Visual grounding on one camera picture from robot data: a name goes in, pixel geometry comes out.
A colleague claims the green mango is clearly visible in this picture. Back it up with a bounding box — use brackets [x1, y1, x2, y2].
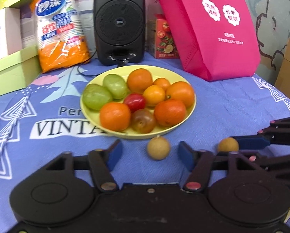
[82, 84, 113, 111]
[102, 74, 128, 99]

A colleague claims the blue printed tablecloth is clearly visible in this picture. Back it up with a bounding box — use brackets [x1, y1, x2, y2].
[0, 54, 290, 232]

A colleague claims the yellow plastic plate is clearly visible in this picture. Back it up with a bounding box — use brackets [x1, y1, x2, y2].
[80, 65, 197, 140]

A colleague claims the large orange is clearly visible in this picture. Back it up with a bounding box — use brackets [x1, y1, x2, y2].
[153, 99, 186, 127]

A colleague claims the black loudspeaker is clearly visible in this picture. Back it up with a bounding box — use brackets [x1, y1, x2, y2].
[93, 0, 146, 66]

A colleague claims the white coffee cup box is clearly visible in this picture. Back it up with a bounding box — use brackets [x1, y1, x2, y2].
[0, 7, 22, 59]

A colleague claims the black speaker cable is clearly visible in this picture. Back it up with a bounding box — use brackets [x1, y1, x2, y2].
[76, 49, 136, 77]

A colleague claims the green mango front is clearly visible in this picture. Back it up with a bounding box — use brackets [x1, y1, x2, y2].
[82, 84, 113, 111]

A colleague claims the green mango back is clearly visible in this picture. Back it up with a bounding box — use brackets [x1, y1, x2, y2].
[102, 74, 128, 99]

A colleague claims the small orange kumquat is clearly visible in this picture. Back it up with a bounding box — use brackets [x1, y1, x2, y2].
[153, 77, 171, 91]

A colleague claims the pink non-woven bag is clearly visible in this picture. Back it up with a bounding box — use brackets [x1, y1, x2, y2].
[159, 0, 260, 82]

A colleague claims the bright red tomato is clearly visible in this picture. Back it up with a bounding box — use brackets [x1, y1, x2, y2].
[123, 93, 146, 113]

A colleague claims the yellow-orange small citrus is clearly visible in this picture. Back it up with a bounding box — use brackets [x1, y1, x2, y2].
[142, 85, 166, 107]

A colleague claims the brown longan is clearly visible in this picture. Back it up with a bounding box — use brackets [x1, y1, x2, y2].
[147, 136, 171, 160]
[217, 137, 239, 152]

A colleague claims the orange paper cup pack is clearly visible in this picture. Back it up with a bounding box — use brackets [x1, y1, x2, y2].
[30, 0, 90, 73]

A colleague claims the dark red tomato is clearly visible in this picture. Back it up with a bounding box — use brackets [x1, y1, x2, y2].
[131, 109, 156, 134]

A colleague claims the light green shoe box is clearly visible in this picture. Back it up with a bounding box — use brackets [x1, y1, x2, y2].
[0, 45, 42, 96]

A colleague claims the red tomato juice carton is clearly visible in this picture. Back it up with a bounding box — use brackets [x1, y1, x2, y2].
[147, 14, 179, 59]

